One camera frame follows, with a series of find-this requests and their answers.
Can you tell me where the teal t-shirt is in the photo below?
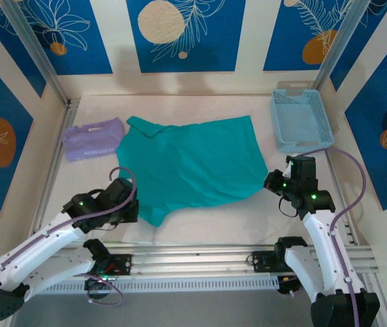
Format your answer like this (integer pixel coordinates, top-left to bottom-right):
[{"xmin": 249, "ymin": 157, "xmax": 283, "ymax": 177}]
[{"xmin": 115, "ymin": 114, "xmax": 269, "ymax": 228}]

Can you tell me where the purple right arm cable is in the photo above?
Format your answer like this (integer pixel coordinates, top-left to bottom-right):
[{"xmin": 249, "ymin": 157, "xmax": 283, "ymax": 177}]
[{"xmin": 294, "ymin": 146, "xmax": 367, "ymax": 327}]

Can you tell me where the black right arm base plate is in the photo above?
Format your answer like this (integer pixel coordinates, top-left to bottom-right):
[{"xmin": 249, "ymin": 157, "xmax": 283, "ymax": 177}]
[{"xmin": 251, "ymin": 250, "xmax": 290, "ymax": 273}]

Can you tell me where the aluminium side rail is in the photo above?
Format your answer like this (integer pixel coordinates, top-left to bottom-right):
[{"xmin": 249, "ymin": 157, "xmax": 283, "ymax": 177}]
[
  {"xmin": 26, "ymin": 97, "xmax": 81, "ymax": 245},
  {"xmin": 324, "ymin": 149, "xmax": 360, "ymax": 246}
]

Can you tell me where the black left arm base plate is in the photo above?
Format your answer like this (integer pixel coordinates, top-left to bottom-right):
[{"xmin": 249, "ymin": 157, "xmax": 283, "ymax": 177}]
[{"xmin": 93, "ymin": 253, "xmax": 133, "ymax": 277}]

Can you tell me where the light blue perforated plastic basket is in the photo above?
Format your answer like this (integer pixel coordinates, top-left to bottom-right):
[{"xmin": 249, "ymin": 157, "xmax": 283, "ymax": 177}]
[{"xmin": 270, "ymin": 88, "xmax": 335, "ymax": 153}]

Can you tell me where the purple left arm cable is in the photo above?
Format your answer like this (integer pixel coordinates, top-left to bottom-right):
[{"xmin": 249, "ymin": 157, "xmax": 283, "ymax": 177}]
[{"xmin": 0, "ymin": 166, "xmax": 137, "ymax": 323}]

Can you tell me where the aluminium rail beam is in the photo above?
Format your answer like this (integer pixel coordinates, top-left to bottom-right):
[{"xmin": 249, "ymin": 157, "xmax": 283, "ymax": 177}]
[{"xmin": 33, "ymin": 243, "xmax": 378, "ymax": 282}]

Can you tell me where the aluminium frame post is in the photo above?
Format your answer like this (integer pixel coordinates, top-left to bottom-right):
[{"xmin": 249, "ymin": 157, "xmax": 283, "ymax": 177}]
[
  {"xmin": 312, "ymin": 0, "xmax": 373, "ymax": 91},
  {"xmin": 1, "ymin": 0, "xmax": 74, "ymax": 106}
]

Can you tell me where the small black controller box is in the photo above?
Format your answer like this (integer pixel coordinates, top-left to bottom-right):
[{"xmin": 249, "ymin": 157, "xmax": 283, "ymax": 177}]
[
  {"xmin": 277, "ymin": 275, "xmax": 302, "ymax": 296},
  {"xmin": 84, "ymin": 276, "xmax": 116, "ymax": 300}
]

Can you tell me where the white slotted cable duct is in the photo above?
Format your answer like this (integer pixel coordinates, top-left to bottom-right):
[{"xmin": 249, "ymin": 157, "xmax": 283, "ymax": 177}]
[{"xmin": 33, "ymin": 275, "xmax": 279, "ymax": 296}]

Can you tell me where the folded purple t-shirt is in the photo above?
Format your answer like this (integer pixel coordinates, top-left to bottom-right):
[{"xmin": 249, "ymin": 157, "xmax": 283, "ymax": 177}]
[{"xmin": 62, "ymin": 117, "xmax": 125, "ymax": 161}]

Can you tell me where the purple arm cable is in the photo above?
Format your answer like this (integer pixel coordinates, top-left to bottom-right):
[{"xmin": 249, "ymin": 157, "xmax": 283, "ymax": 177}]
[
  {"xmin": 294, "ymin": 146, "xmax": 367, "ymax": 327},
  {"xmin": 0, "ymin": 166, "xmax": 137, "ymax": 323}
]

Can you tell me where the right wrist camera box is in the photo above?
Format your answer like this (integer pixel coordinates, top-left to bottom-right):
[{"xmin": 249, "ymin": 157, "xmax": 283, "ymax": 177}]
[{"xmin": 283, "ymin": 155, "xmax": 296, "ymax": 178}]

